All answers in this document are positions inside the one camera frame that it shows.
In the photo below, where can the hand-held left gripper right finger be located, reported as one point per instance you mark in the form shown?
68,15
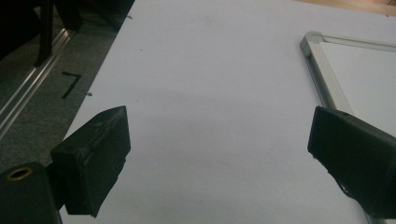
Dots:
351,149

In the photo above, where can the black stand leg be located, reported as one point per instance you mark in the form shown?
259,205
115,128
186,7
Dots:
45,34

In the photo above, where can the whiteboard with aluminium frame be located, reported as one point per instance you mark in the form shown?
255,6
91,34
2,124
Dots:
367,81

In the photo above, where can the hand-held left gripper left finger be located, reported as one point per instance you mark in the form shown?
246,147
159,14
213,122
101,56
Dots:
93,155

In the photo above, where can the metal floor rail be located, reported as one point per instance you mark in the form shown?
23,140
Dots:
31,84

